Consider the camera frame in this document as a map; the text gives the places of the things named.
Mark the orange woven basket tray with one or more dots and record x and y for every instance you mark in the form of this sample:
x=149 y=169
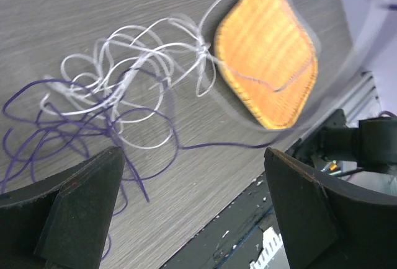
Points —
x=267 y=59

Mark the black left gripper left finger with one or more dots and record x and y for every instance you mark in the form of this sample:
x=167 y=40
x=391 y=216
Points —
x=62 y=221

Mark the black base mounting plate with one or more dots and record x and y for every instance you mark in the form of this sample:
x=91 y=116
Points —
x=210 y=246

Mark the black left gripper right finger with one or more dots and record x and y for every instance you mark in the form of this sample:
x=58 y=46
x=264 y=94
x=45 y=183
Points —
x=326 y=222

